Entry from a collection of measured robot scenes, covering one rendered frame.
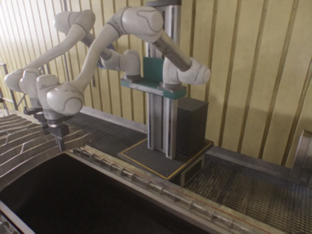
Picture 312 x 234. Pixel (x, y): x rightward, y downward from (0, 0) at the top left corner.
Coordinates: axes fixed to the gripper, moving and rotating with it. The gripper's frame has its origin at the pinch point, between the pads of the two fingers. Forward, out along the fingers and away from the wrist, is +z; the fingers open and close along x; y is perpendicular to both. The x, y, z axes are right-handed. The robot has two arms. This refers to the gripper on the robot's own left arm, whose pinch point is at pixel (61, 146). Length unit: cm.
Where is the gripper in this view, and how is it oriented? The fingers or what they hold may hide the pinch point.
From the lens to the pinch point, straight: 124.6
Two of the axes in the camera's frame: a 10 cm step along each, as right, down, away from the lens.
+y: -5.6, 3.3, -7.6
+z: 0.0, 9.2, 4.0
